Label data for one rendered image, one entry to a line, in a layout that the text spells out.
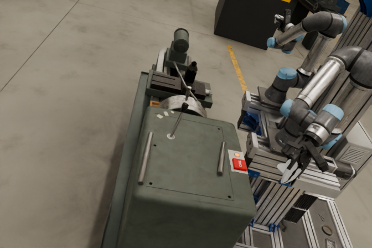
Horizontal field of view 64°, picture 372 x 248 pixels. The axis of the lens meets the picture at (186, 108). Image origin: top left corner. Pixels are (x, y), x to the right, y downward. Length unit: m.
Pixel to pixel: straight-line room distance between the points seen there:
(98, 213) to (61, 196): 0.33
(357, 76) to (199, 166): 0.81
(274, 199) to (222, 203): 1.23
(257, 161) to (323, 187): 0.38
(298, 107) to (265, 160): 0.58
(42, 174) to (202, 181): 1.81
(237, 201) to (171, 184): 0.27
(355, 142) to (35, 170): 2.41
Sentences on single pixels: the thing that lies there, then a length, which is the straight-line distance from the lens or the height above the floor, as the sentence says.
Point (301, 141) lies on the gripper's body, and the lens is 1.20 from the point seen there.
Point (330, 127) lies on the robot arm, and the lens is 1.21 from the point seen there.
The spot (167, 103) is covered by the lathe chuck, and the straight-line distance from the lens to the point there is 1.65.
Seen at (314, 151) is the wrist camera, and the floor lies 1.55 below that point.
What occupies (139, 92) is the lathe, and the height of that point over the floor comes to 0.54.
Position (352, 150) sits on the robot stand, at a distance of 2.09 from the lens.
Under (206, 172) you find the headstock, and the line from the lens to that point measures 1.25.
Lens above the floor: 2.13
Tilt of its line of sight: 34 degrees down
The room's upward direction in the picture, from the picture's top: 19 degrees clockwise
